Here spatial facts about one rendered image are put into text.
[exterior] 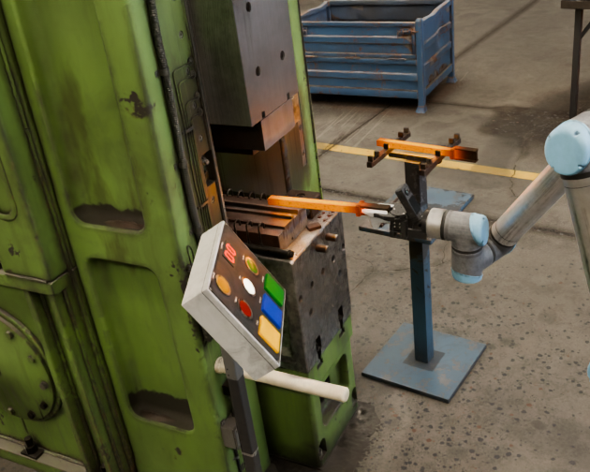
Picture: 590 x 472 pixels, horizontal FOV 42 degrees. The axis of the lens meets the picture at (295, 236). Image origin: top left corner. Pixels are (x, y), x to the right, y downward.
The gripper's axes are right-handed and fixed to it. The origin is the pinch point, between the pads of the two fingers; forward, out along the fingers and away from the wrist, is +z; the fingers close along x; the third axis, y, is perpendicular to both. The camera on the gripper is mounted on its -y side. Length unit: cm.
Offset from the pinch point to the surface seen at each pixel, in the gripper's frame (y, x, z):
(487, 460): 104, 12, -37
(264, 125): -28.7, -11.2, 26.1
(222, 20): -61, -18, 31
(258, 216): 6.7, -3.9, 37.0
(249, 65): -48, -15, 26
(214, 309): -8, -73, 8
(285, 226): 6.6, -7.4, 25.4
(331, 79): 82, 351, 180
